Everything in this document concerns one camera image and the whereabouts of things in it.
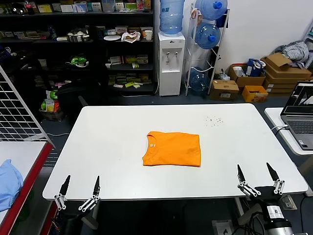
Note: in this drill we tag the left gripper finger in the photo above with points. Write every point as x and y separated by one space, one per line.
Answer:
94 197
63 195

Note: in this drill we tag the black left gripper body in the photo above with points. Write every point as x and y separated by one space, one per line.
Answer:
90 215

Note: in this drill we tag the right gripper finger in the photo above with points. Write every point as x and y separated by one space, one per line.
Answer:
247 187
278 186

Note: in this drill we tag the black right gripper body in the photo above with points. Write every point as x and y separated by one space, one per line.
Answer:
267 195

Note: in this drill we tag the orange t-shirt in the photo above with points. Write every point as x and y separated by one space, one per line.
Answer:
173 149

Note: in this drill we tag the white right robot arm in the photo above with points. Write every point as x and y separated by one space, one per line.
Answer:
276 220

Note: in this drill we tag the striped clothes pile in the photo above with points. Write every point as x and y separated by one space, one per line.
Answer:
296 50

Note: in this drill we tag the white panel with black logo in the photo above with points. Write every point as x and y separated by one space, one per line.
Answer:
221 228

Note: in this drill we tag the light blue cloth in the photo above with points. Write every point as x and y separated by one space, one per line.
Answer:
8 186

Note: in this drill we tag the red edged white table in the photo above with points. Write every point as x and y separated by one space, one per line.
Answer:
22 151

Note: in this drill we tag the grey open laptop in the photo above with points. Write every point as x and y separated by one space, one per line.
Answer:
299 124

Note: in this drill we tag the white side table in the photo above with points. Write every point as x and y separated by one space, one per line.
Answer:
276 117

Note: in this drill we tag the yellow printed box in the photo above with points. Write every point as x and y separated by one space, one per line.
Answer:
255 95

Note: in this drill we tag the green yellow snack packages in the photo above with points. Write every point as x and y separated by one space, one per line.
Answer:
50 104

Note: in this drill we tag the closed labelled cardboard box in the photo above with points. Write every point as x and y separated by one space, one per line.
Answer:
223 90

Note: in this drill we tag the black office chair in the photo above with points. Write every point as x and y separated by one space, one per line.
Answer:
73 95

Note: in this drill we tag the large flat cardboard box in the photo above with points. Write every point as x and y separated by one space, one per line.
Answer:
291 72

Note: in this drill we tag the blue shopping bag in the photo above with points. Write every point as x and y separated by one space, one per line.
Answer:
253 67

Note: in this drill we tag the small open cardboard box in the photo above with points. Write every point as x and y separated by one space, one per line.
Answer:
278 60

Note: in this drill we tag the white water dispenser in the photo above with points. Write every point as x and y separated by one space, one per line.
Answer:
170 78

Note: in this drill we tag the green toy on plate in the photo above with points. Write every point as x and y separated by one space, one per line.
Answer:
78 60

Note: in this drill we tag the black shelving unit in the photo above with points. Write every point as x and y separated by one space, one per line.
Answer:
97 49

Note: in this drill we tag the white metal jug rack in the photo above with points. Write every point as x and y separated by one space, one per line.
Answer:
189 49

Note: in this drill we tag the steel bowl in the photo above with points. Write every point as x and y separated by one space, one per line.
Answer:
75 38

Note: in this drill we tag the white plate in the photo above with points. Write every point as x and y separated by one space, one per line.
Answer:
112 37

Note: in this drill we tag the white plastic bag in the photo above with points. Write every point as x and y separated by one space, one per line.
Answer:
130 36

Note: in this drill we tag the white paper cup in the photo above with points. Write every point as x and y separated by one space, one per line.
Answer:
148 34

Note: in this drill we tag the blue labelled water jug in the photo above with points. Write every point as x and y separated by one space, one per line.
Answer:
171 17

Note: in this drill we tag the cola bottle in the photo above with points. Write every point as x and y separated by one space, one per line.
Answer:
29 6

